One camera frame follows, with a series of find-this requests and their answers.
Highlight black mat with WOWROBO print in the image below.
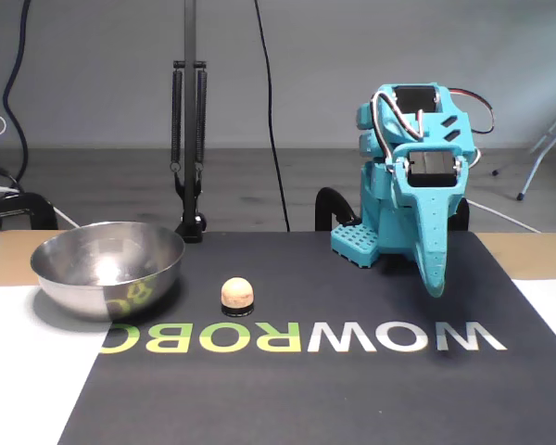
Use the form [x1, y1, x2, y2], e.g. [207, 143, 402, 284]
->
[57, 230, 556, 445]

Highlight long white cable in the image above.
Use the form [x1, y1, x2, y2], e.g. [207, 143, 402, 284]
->
[465, 198, 546, 234]

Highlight metal bowl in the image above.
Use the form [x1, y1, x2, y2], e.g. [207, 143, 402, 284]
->
[30, 221, 186, 324]

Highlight large black table clamp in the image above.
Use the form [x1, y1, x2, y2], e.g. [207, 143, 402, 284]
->
[0, 192, 59, 231]

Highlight red white black servo wire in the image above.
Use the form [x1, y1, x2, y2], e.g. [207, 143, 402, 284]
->
[370, 90, 423, 161]
[447, 87, 497, 135]

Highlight white stand legs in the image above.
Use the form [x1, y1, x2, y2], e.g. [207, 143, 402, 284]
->
[490, 95, 556, 201]

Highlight thin black hanging cable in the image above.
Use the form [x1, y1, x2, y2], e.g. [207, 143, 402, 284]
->
[252, 0, 292, 233]

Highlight teal gripper with servo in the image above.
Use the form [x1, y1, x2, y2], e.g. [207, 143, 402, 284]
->
[391, 141, 470, 299]

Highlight short white cable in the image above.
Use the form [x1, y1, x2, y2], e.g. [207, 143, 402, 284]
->
[50, 206, 82, 229]

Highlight cork ball with black base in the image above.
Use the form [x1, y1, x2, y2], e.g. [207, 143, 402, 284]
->
[221, 276, 255, 318]

